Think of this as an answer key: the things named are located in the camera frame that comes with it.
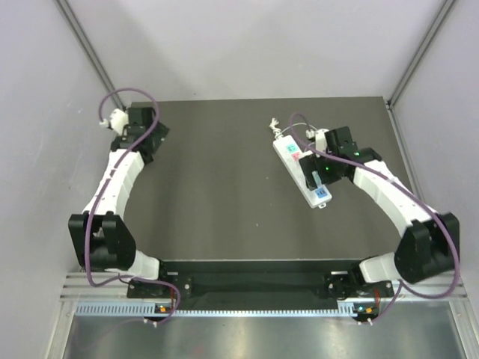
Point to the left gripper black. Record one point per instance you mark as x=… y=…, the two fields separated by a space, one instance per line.
x=158 y=134

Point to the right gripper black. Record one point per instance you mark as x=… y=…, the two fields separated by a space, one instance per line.
x=310 y=163

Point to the teal charger plug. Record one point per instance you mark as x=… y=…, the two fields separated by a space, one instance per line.
x=317 y=179

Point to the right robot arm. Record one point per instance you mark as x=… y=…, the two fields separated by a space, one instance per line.
x=429 y=242

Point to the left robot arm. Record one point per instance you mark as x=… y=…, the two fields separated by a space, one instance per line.
x=101 y=239

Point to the white power strip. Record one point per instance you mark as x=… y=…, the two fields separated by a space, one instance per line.
x=290 y=153

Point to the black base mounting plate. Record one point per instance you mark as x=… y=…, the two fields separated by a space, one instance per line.
x=269 y=284

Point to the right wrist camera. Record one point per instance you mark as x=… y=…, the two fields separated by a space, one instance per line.
x=317 y=139

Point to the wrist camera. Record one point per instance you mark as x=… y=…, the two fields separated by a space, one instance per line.
x=317 y=139
x=116 y=121

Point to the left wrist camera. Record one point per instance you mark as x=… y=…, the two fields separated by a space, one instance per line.
x=116 y=121

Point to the left aluminium frame post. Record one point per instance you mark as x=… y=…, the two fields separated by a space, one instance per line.
x=85 y=44

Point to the aluminium frame post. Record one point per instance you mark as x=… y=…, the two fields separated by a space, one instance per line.
x=85 y=44
x=445 y=9

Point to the slotted cable duct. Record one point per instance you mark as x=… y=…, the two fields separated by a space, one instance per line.
x=151 y=309

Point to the right aluminium frame post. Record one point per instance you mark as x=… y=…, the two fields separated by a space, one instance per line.
x=445 y=9

